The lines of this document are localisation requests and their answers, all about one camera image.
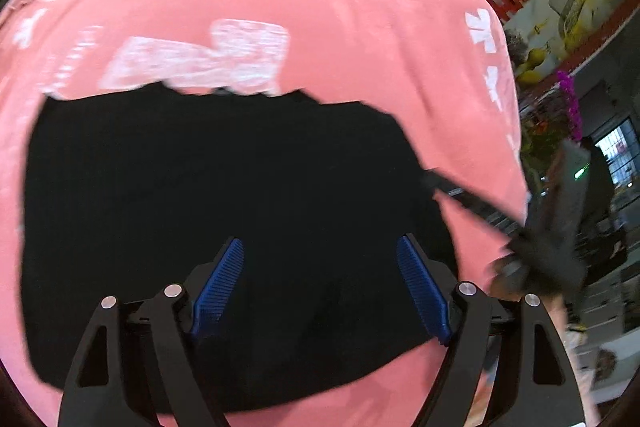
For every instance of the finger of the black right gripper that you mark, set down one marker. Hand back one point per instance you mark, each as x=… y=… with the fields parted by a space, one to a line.
x=493 y=216

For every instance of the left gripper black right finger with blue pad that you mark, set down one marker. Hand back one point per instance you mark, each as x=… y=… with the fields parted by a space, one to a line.
x=431 y=286

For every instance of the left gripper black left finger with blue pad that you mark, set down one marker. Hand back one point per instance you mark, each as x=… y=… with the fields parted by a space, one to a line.
x=209 y=287

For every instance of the black garment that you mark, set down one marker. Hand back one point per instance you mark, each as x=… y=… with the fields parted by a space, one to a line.
x=126 y=193

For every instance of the bright window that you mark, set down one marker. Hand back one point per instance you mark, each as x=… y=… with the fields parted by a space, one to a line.
x=620 y=148

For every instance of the purple orchid flowers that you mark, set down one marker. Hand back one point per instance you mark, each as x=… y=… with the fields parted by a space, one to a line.
x=567 y=87

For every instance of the pink printed bed blanket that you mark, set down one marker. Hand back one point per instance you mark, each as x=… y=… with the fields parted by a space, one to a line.
x=439 y=66

